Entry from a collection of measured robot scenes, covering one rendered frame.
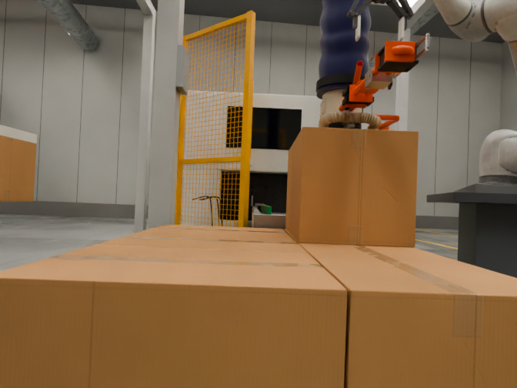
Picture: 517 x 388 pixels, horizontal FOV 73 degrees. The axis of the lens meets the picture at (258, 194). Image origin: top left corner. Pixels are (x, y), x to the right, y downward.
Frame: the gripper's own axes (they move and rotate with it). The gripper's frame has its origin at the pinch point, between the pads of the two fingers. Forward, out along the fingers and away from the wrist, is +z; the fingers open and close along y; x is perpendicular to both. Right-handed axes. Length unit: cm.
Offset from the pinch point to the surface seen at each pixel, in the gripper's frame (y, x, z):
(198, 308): 45, 51, 71
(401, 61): 1.8, 22.3, 17.0
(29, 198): 170, -96, 56
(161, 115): 108, -140, -6
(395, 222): -11, -11, 59
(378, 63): 5.2, 14.9, 14.7
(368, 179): -1.5, -11.0, 44.2
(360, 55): -3.5, -32.6, -8.3
